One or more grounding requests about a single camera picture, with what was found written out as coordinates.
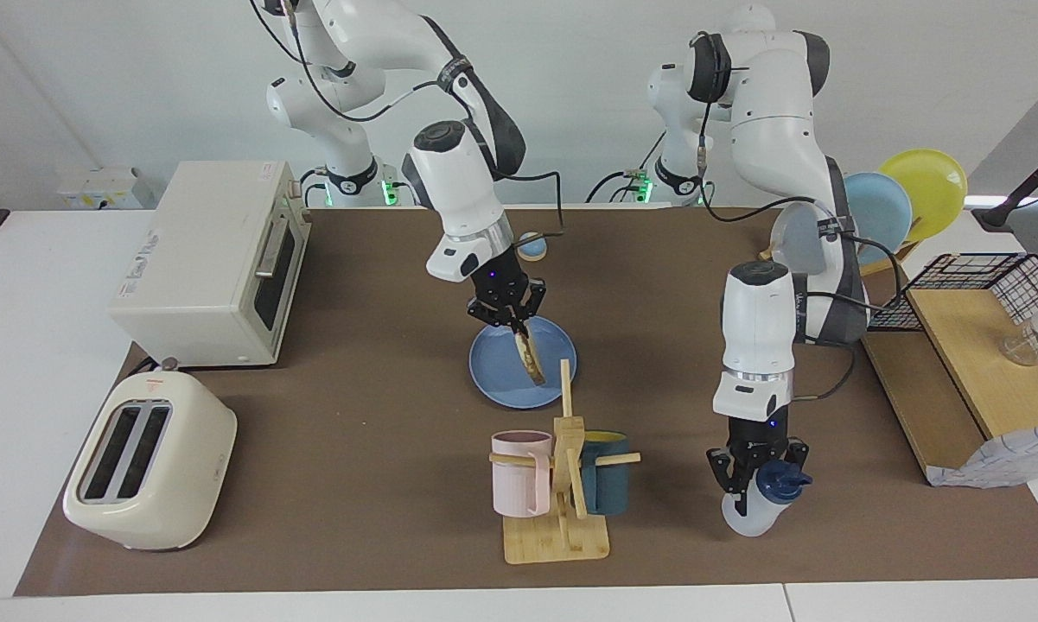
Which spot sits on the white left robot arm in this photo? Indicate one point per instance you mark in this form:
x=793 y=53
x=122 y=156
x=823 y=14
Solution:
x=760 y=328

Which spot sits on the wooden plate rack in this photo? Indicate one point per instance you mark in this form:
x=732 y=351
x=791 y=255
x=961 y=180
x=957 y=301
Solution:
x=894 y=257

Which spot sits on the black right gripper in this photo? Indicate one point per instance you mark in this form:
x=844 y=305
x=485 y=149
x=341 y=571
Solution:
x=501 y=276

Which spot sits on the wooden mug tree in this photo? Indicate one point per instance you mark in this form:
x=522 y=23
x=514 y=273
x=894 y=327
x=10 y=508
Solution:
x=562 y=540

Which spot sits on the white wall socket box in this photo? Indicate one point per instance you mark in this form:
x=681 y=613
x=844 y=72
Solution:
x=104 y=188

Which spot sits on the toasted bread slice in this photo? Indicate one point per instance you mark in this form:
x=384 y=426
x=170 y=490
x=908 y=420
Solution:
x=531 y=363

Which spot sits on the light blue plate in rack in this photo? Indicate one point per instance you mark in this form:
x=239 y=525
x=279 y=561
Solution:
x=881 y=212

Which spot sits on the yellow plate in rack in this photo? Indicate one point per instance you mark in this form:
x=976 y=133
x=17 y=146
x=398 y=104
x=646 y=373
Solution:
x=933 y=181

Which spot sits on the grey plate in rack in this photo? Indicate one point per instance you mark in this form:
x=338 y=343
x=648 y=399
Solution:
x=795 y=242

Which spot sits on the blue round plate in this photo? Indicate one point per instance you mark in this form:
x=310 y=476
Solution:
x=497 y=371

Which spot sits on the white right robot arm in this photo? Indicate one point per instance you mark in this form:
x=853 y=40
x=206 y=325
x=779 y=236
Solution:
x=458 y=190

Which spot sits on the small blue call bell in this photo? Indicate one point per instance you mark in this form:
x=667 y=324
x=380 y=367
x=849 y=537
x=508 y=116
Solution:
x=536 y=249

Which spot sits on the cream two-slot toaster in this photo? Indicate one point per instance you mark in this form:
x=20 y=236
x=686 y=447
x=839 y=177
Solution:
x=181 y=466

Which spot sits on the pink mug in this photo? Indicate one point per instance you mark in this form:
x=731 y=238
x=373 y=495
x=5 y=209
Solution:
x=518 y=488

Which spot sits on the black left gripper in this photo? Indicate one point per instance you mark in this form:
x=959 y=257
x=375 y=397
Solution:
x=756 y=441

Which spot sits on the clear glass cup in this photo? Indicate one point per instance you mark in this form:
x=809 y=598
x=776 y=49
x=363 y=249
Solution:
x=1022 y=350

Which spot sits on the cream toaster oven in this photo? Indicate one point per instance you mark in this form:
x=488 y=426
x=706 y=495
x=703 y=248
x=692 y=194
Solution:
x=199 y=259

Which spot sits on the white blue patterned cloth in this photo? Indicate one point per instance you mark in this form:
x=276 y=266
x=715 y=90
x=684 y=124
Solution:
x=1002 y=458

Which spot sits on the squeeze bottle with navy cap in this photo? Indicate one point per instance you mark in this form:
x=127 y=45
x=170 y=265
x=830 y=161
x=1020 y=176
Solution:
x=752 y=514

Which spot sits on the teal mug with yellow inside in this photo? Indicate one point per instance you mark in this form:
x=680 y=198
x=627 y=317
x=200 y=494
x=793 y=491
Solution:
x=609 y=484

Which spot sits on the brown table mat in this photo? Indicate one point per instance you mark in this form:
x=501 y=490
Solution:
x=354 y=475

